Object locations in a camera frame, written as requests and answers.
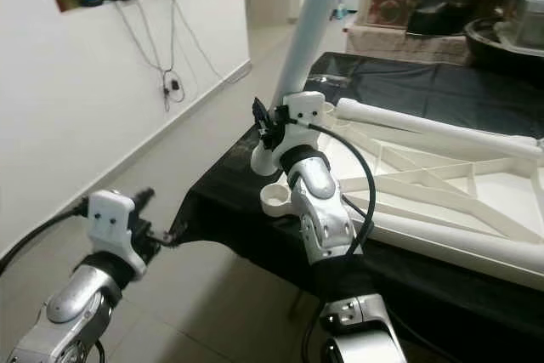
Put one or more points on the clear plastic storage box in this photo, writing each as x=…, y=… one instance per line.
x=527, y=19

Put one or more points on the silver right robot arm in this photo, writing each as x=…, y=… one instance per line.
x=323, y=210

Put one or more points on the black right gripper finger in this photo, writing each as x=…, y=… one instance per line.
x=263, y=121

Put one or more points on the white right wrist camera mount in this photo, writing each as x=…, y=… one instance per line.
x=302, y=116

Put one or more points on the black round basin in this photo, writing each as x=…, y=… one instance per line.
x=506, y=57

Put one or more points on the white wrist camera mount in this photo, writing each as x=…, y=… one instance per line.
x=302, y=116
x=115, y=227

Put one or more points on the beige patterned cloth cover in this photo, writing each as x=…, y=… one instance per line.
x=399, y=44

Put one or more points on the black tablecloth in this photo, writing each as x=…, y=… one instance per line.
x=221, y=210

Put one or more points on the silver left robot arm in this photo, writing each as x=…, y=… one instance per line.
x=72, y=308

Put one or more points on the small blue object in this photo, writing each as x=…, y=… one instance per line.
x=91, y=0

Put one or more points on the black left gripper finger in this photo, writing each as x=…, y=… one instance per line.
x=181, y=229
x=144, y=199

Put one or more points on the white plastic children table top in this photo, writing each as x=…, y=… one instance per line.
x=459, y=184

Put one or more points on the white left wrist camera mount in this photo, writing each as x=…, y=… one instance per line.
x=115, y=227

